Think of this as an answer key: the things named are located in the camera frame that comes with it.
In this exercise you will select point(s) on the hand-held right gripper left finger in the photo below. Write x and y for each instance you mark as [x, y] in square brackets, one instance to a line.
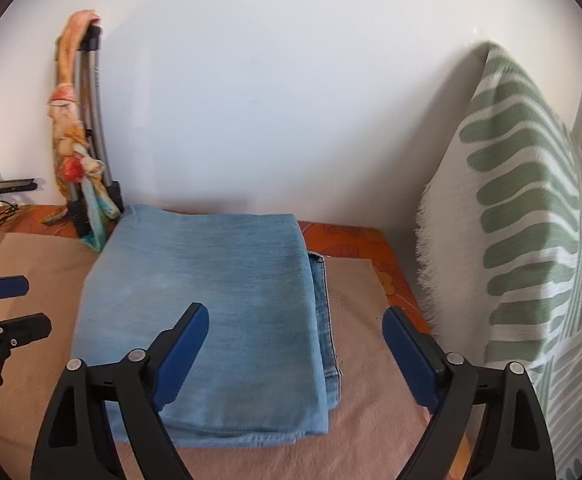
[181, 355]

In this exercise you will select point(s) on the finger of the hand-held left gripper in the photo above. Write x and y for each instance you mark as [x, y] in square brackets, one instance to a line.
[3, 286]
[21, 329]

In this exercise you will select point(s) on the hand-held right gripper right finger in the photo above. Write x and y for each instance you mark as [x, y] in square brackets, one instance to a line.
[411, 355]

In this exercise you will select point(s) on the light blue denim pants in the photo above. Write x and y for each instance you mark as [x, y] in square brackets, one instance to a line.
[201, 300]

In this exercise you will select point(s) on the beige blanket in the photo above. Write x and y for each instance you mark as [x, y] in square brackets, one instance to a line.
[31, 270]

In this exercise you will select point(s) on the black phone holder stand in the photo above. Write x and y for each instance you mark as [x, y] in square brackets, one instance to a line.
[13, 185]

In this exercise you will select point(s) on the colourful floral scarf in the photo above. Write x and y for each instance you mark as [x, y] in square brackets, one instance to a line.
[66, 125]

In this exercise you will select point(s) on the green striped white pillow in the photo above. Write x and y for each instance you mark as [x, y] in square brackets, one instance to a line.
[521, 210]

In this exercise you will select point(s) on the folded metal tube frame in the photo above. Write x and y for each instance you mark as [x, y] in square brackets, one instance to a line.
[96, 110]

